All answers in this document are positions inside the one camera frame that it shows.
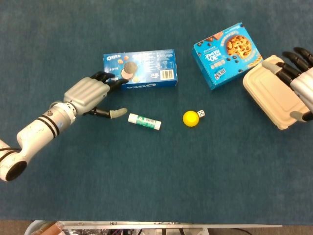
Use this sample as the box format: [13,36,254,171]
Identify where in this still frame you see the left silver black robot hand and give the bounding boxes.
[63,71,129,119]

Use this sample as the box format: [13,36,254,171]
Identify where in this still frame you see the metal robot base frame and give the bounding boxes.
[24,220,283,235]

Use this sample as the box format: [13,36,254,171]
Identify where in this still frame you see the light blue chocolate chip cookie box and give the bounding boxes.
[191,23,264,91]

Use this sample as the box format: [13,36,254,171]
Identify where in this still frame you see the white green glue stick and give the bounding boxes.
[128,113,162,131]

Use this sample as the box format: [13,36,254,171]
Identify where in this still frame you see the orange brown plastic object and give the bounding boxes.
[31,221,63,235]

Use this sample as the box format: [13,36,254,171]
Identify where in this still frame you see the blue Oreo cookie box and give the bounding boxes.
[103,49,178,91]

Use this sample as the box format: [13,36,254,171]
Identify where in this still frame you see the yellow round ball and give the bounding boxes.
[182,110,200,128]

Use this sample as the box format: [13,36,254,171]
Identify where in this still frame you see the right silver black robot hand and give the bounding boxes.
[261,47,313,122]

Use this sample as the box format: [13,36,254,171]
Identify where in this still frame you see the beige lidded food container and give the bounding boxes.
[242,55,310,130]

